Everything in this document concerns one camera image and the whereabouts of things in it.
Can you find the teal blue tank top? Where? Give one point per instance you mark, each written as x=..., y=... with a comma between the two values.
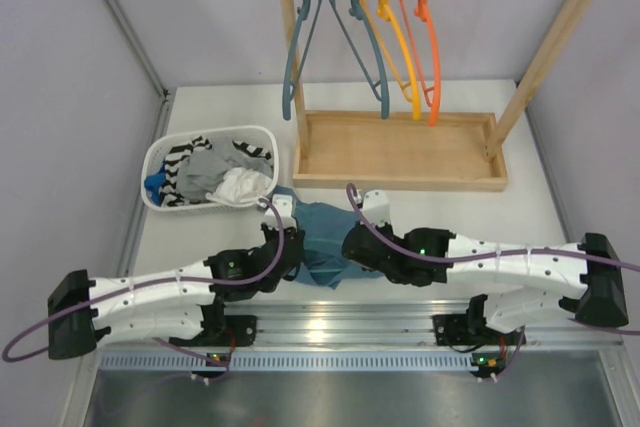
x=325, y=227

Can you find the white plastic laundry basket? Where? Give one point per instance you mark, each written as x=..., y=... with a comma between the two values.
x=252, y=134

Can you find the black white striped garment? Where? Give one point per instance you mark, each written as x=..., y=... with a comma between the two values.
x=169, y=198

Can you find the yellow hanger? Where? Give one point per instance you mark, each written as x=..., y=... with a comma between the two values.
x=409, y=87

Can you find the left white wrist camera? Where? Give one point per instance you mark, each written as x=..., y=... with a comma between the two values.
x=279, y=213

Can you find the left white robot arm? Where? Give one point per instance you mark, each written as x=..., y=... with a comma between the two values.
x=186, y=303

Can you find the aluminium mounting rail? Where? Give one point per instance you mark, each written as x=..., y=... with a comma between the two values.
x=316, y=337

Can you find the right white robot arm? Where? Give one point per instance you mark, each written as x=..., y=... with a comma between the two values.
x=582, y=280

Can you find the blue garment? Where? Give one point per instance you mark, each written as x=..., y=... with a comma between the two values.
x=153, y=184

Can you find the grey garment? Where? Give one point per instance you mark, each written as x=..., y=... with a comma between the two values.
x=203, y=170

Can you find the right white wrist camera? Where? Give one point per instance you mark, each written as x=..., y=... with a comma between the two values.
x=374, y=206

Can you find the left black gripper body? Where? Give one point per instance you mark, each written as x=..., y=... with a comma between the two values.
x=292, y=249

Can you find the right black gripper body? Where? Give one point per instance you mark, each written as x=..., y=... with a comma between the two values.
x=393, y=275

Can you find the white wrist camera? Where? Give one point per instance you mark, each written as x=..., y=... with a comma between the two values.
x=279, y=213
x=374, y=206

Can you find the wooden clothes rack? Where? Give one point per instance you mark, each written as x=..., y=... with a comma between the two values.
x=372, y=141

